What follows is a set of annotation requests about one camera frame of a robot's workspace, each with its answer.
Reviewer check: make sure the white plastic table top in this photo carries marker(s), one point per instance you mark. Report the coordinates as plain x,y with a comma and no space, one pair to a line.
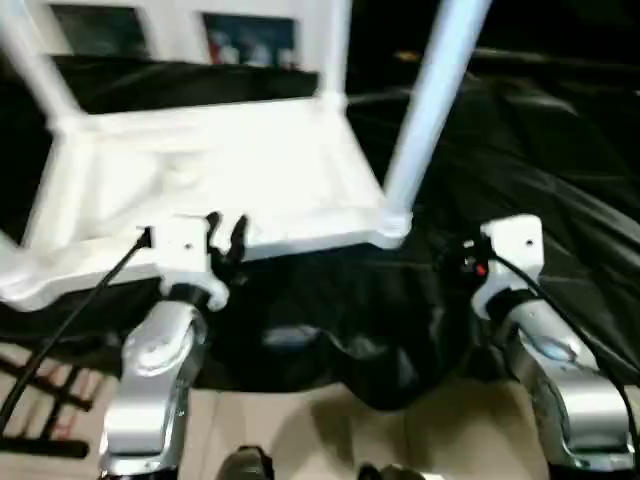
200,170

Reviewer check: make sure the white plastic table leg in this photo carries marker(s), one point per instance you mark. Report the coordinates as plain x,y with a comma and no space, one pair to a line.
430,110
35,65
334,50

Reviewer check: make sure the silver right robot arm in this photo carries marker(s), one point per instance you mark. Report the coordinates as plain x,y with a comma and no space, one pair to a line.
560,380

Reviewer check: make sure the black work mat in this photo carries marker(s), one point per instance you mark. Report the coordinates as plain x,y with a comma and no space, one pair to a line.
480,250

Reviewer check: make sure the red bottle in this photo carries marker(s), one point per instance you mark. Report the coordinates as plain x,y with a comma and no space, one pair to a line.
215,46

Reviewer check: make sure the grey left robot leg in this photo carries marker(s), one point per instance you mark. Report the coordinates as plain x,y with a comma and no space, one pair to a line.
246,466

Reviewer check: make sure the white display cabinet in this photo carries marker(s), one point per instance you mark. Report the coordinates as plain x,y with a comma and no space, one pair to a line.
170,25

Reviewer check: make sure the black metal stand legs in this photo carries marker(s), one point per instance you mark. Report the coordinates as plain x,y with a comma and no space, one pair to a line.
45,400

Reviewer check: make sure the black low cabinet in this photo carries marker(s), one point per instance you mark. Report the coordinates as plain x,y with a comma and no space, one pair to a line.
540,35

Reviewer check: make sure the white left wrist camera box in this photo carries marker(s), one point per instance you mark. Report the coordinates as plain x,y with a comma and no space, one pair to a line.
182,250

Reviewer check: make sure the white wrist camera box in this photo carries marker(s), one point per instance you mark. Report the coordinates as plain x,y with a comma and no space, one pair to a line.
512,255
182,250

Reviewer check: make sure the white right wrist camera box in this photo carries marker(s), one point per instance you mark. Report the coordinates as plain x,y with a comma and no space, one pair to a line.
512,255

